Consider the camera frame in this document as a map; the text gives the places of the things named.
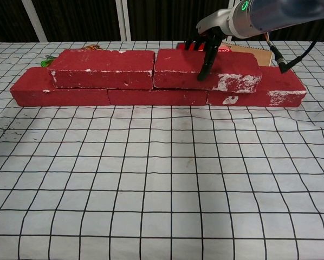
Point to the white black checkered tablecloth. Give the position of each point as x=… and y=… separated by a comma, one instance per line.
x=162, y=211

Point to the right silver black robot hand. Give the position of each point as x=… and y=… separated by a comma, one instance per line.
x=216, y=23

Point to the white frame post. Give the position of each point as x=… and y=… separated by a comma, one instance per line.
x=125, y=21
x=36, y=24

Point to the pink Colgate toothpaste box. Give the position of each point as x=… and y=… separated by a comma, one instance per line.
x=225, y=49

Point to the brown spiral notebook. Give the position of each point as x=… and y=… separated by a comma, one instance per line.
x=259, y=55

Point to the red brick white notch mark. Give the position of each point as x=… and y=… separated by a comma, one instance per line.
x=281, y=81

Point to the red brick chipped white edges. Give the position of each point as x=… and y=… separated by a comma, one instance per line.
x=105, y=61

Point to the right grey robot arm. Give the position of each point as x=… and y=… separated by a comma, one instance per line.
x=273, y=13

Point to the red foam brick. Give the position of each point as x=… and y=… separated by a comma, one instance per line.
x=56, y=97
x=156, y=97

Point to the red brick white scuffed corner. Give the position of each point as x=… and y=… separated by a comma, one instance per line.
x=178, y=62

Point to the red black stamp pad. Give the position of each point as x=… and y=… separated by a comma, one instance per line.
x=181, y=46

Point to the green orange snack packet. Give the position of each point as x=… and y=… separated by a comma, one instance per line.
x=45, y=63

